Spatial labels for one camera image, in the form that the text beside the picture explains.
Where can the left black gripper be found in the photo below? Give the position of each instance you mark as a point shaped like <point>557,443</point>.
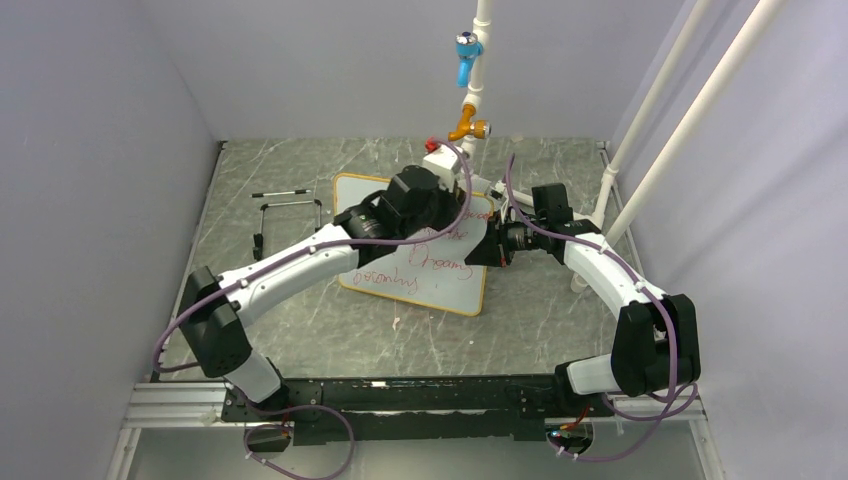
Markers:
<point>449,206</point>

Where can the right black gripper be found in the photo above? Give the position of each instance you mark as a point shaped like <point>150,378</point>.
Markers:
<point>489,251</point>

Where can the yellow-framed whiteboard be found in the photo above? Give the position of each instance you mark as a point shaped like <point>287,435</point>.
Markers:
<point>432,274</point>

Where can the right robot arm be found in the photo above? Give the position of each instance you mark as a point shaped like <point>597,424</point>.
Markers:
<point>655,346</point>

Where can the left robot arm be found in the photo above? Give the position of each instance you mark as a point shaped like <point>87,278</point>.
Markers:
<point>218,308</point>

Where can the blue valve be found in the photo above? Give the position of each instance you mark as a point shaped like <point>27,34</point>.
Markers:
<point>468,48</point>

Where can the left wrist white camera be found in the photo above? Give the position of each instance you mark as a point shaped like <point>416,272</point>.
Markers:
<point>445,163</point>

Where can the wrist white camera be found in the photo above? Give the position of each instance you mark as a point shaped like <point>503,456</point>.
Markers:
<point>500,193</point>
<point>445,163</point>

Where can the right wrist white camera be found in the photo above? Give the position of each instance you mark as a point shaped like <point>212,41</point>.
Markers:
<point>500,193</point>

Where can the white PVC pipe frame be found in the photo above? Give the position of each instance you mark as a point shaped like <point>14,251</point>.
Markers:
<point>639,74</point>

